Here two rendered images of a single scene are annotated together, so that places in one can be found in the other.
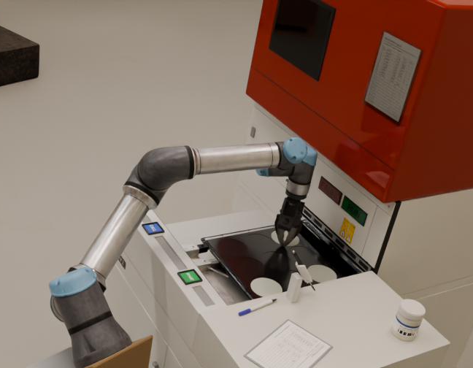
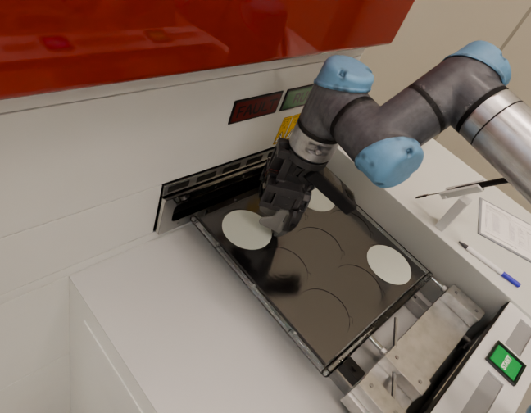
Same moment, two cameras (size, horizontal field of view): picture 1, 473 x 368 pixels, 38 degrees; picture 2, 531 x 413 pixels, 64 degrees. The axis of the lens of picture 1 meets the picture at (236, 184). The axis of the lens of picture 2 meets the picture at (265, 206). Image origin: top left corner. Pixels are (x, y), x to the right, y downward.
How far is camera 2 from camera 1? 2.36 m
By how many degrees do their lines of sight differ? 86
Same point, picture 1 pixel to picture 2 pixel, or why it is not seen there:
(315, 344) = (491, 211)
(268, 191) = (78, 241)
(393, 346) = (435, 150)
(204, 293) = (511, 336)
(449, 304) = not seen: hidden behind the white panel
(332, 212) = (260, 130)
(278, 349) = (528, 247)
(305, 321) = (465, 216)
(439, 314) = not seen: hidden behind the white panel
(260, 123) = not seen: outside the picture
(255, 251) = (313, 276)
